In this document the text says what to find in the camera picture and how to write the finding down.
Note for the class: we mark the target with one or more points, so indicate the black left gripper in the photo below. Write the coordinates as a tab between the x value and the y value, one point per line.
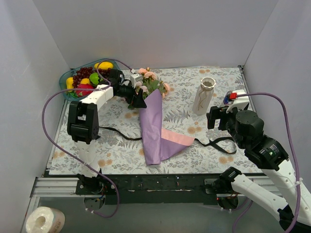
132	94

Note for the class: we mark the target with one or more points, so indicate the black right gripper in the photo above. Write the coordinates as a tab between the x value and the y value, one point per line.
216	117

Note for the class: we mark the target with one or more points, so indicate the pink flower bunch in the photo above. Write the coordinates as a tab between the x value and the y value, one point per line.
152	82

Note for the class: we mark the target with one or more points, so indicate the black gold-lettered ribbon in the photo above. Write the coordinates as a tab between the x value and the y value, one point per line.
211	143

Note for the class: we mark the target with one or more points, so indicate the purple wrapping paper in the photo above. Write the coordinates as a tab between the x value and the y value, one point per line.
159	144

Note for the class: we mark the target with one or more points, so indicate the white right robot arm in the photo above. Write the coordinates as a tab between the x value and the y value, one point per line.
293	208

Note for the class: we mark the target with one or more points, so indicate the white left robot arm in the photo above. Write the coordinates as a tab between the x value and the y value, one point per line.
83	120

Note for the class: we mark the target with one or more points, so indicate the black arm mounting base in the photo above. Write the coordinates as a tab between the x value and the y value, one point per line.
157	188

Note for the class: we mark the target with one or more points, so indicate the white ribbed ceramic vase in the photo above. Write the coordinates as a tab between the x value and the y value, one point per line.
203	96

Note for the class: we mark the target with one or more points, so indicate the blue silver energy drink can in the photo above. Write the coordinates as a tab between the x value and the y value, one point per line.
227	99

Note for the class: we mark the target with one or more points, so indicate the floral patterned table mat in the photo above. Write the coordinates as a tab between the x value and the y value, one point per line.
119	149

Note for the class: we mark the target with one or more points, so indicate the yellow toy mango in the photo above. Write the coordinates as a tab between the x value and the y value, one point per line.
104	66

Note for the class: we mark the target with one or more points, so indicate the green toy watermelon ball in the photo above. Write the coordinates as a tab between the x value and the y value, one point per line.
94	79

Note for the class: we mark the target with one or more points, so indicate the small yellow toy fruit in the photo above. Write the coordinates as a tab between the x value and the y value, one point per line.
85	81

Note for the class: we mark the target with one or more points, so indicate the pink toy dragon fruit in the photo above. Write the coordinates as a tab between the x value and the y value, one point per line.
84	90

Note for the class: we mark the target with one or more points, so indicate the dark red toy grapes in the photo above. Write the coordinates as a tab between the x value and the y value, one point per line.
84	72

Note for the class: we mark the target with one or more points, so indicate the teal plastic fruit basket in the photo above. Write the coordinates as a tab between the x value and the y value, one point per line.
70	96

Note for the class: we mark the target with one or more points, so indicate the white tissue paper roll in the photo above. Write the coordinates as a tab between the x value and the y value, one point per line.
45	220

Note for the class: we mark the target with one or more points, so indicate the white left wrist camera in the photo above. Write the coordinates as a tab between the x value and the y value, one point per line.
136	80

